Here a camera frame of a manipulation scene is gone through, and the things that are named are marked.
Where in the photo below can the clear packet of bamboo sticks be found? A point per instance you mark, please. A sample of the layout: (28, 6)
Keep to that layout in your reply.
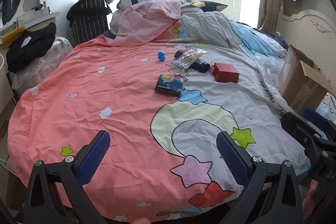
(183, 58)

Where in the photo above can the black cloth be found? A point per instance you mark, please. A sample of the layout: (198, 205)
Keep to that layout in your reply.
(31, 45)

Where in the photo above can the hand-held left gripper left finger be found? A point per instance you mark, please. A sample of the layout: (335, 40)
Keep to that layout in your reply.
(97, 153)

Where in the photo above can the blue and black box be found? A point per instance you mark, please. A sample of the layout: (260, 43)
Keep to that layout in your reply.
(168, 85)

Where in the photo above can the grey and blue printed duvet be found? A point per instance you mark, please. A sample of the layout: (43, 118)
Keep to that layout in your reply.
(207, 27)

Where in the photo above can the small blue toy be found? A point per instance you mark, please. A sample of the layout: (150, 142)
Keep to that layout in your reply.
(161, 56)

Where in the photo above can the brown cardboard box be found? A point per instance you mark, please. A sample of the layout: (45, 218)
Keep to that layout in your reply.
(296, 77)

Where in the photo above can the black striped bag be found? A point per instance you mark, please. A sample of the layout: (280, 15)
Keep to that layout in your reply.
(89, 19)

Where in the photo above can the clear plastic bag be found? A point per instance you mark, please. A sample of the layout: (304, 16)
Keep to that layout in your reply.
(270, 64)

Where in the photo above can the cream carved headboard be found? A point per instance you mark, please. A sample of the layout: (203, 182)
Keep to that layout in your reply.
(309, 24)

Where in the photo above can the dark printed pillow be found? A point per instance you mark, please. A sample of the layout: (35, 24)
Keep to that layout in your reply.
(210, 5)

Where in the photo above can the dark blue blanket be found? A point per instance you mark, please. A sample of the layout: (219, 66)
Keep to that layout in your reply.
(275, 40)

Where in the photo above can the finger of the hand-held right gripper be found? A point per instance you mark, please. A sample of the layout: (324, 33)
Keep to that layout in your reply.
(299, 128)
(319, 119)

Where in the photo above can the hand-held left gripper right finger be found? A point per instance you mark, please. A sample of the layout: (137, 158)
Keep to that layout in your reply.
(232, 158)

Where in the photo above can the pink star printed bedsheet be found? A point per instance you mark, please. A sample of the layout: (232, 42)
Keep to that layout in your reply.
(105, 87)

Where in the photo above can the pale pink cloth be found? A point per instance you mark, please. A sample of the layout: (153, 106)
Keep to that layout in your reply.
(147, 22)

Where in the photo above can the black cylinder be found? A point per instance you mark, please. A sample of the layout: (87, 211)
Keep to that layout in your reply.
(200, 65)

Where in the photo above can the white desk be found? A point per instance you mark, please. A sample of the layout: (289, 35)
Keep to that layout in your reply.
(34, 18)

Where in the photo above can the clear plastic wrapped bundle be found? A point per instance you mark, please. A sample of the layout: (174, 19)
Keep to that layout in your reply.
(57, 53)

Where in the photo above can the red box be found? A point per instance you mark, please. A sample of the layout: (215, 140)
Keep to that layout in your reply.
(225, 73)

